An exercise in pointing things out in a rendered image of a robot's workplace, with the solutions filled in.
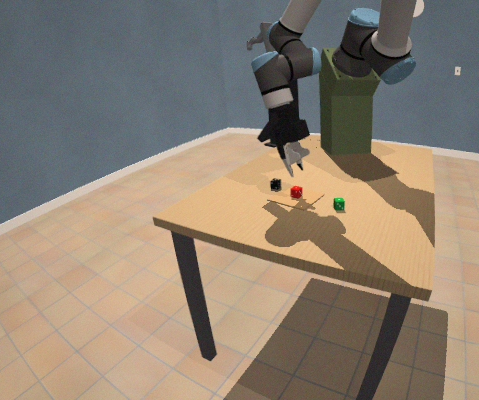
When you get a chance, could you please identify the green die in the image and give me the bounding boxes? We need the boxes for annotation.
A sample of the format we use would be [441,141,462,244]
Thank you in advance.
[333,198,345,210]

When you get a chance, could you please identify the red die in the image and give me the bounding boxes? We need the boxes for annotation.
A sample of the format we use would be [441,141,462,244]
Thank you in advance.
[291,186,302,198]

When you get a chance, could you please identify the light orange flat mat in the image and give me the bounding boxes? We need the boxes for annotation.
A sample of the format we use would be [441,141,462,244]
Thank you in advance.
[267,185,325,211]

